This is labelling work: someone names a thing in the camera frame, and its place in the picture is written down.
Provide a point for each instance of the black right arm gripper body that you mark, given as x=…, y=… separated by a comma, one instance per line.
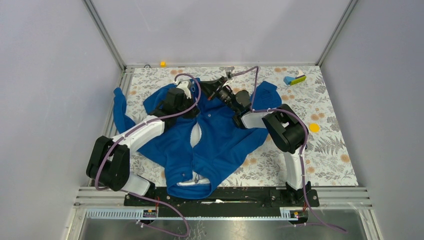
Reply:
x=226, y=95

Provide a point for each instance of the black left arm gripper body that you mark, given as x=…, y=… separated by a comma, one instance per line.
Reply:
x=187, y=103

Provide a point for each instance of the blue zip jacket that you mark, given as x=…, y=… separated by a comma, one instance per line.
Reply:
x=198, y=154

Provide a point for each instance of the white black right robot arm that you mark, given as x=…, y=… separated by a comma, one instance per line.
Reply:
x=254, y=111

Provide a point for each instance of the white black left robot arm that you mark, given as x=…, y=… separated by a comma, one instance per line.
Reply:
x=109, y=162

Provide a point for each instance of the small yellow cube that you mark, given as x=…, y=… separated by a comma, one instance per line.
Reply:
x=163, y=63

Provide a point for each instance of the blue yellow toy block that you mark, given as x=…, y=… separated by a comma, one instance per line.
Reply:
x=290, y=81

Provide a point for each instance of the yellow round disc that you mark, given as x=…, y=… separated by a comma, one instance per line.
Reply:
x=314, y=127

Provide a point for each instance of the floral patterned table mat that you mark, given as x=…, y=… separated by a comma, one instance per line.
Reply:
x=327, y=162

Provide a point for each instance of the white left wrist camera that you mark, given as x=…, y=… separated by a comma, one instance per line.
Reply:
x=188, y=88

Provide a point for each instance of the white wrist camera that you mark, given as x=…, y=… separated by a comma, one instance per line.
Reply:
x=188, y=88
x=228, y=72

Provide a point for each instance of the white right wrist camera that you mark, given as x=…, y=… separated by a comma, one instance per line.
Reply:
x=228, y=72

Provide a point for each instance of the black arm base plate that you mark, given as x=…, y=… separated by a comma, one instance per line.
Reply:
x=229, y=201

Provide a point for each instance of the aluminium left frame post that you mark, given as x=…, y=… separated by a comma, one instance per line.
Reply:
x=96, y=18

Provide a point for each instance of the slotted aluminium cable rail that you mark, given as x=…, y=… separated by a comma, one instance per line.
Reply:
x=152, y=214

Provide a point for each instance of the aluminium frame corner post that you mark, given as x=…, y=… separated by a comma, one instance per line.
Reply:
x=336, y=32

